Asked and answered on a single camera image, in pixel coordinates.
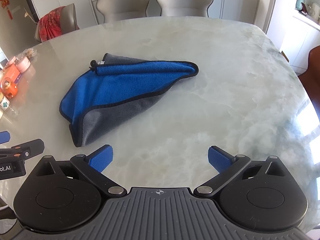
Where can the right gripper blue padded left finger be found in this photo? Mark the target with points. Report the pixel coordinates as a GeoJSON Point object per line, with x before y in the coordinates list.
{"type": "Point", "coordinates": [90, 168]}

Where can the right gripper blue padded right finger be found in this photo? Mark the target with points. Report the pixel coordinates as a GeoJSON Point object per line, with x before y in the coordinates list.
{"type": "Point", "coordinates": [228, 166]}

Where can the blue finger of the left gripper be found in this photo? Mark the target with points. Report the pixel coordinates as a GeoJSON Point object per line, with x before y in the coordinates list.
{"type": "Point", "coordinates": [4, 137]}

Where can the blue and grey towel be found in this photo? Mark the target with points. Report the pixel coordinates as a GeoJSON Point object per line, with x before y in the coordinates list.
{"type": "Point", "coordinates": [115, 90]}

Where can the orange toy pot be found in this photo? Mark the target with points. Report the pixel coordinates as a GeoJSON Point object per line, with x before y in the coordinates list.
{"type": "Point", "coordinates": [9, 88]}

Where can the orange box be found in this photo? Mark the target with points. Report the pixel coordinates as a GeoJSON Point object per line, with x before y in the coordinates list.
{"type": "Point", "coordinates": [11, 72]}

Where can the pink round container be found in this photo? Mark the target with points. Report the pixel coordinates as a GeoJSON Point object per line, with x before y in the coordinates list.
{"type": "Point", "coordinates": [22, 64]}

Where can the clear snack bag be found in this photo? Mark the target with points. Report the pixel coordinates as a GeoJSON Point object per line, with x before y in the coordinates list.
{"type": "Point", "coordinates": [30, 53]}

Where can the brown leather chair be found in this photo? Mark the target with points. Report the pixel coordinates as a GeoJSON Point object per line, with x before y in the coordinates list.
{"type": "Point", "coordinates": [310, 79]}

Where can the grey chair with cloth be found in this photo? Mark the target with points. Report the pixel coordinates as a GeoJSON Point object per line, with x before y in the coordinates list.
{"type": "Point", "coordinates": [67, 17]}

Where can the beige chair left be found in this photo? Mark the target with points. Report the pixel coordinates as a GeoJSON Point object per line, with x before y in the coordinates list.
{"type": "Point", "coordinates": [118, 10]}

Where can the teal vase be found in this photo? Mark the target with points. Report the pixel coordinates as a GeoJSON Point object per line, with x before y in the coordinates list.
{"type": "Point", "coordinates": [299, 4]}

